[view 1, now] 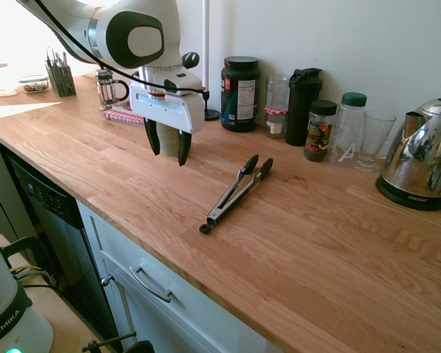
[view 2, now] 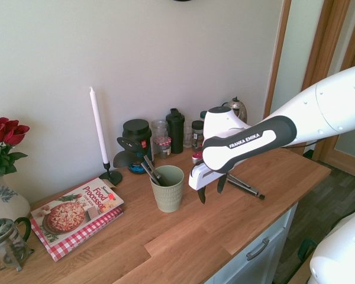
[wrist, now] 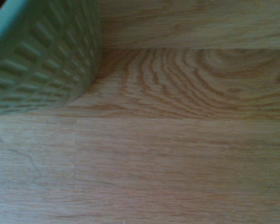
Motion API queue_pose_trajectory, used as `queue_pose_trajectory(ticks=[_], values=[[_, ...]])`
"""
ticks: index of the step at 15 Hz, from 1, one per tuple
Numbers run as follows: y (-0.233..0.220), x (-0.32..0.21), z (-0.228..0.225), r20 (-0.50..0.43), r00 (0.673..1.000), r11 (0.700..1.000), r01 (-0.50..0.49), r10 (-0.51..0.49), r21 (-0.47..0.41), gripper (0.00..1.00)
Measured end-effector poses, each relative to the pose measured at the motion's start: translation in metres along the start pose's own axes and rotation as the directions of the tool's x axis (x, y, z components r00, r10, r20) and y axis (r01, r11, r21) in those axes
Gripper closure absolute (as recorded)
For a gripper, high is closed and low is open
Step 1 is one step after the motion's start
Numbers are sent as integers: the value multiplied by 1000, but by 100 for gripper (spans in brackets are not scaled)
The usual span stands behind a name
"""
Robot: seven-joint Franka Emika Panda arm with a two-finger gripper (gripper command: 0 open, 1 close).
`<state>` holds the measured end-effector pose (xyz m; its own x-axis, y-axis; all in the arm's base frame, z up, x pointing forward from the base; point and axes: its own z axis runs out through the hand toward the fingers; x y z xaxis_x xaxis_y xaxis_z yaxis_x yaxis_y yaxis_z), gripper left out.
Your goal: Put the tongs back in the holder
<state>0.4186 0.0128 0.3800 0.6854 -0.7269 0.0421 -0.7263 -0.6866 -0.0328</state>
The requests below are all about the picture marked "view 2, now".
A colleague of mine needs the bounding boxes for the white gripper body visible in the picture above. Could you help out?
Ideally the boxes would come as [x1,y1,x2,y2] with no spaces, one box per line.
[188,161,223,192]

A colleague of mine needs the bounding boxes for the red metal tongs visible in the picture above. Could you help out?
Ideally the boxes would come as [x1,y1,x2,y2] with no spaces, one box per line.
[191,151,266,200]

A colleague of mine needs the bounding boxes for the green ribbed utensil holder cup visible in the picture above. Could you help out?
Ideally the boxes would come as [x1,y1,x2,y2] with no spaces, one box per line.
[149,165,185,214]

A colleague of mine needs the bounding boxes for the black tipped metal tongs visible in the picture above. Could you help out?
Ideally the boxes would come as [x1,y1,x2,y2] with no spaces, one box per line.
[113,136,164,186]

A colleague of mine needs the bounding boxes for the black candle holder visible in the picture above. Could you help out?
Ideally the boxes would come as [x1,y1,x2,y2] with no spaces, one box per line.
[99,161,123,188]

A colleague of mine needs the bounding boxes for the spice jar with black lid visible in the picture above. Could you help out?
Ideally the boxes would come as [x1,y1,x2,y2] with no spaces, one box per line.
[191,120,205,149]

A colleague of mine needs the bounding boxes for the small clear glass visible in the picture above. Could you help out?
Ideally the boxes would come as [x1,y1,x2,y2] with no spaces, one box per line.
[183,119,194,149]

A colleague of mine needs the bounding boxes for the jar with red checkered lid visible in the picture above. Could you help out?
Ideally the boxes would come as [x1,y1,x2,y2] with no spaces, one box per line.
[153,137,173,160]

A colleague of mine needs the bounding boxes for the black shaker bottle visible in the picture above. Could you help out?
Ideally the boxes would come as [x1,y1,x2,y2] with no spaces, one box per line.
[165,108,186,154]

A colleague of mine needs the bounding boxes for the stainless steel kettle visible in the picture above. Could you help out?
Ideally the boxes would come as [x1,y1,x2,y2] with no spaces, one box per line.
[221,96,249,125]

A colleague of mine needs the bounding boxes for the white cabinet drawer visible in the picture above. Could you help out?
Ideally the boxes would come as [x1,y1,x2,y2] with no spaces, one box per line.
[206,203,298,284]

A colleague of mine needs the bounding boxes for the dark green bag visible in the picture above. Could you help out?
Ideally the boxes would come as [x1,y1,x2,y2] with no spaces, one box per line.
[297,237,318,263]

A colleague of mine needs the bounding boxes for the tall white candle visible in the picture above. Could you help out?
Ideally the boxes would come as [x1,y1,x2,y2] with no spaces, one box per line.
[89,86,110,164]

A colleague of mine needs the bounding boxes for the red checkered book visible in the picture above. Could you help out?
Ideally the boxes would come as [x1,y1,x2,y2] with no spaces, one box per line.
[30,206,125,263]

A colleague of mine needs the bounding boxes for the Food Processor cookbook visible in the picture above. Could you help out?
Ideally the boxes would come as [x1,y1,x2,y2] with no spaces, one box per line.
[30,176,125,249]

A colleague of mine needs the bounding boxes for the wooden door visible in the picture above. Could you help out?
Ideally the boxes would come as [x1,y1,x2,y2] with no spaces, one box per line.
[301,0,355,181]

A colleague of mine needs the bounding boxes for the white vase with blue flowers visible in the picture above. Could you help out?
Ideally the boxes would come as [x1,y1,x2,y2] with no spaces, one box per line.
[0,171,31,263]

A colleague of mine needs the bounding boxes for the red rose bouquet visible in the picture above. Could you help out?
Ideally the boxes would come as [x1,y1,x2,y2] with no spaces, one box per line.
[0,117,31,178]

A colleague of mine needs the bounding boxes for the glass French press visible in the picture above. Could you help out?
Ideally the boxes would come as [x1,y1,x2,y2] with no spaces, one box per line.
[0,217,36,272]

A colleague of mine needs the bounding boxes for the metal drawer handle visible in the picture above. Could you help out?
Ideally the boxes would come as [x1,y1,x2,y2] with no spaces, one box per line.
[246,237,270,262]

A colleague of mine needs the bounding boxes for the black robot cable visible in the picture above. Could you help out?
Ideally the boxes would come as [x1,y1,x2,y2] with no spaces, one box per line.
[283,137,320,150]

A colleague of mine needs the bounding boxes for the wooden door frame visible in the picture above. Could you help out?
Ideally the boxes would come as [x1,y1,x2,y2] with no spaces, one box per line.
[263,0,293,120]

